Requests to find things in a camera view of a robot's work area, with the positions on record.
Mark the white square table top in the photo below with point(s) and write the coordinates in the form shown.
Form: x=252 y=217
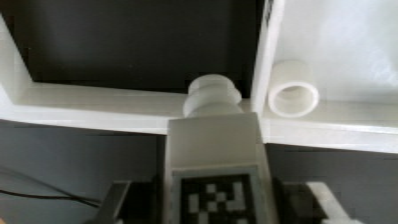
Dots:
x=326 y=78

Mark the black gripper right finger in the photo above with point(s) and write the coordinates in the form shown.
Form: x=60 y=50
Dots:
x=308 y=205

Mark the white leg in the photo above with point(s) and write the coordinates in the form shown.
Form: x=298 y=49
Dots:
x=218 y=180

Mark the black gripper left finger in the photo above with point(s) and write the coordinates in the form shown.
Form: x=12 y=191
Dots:
x=133 y=203

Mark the white front obstacle bar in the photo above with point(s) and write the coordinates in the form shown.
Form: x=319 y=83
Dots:
x=348 y=125

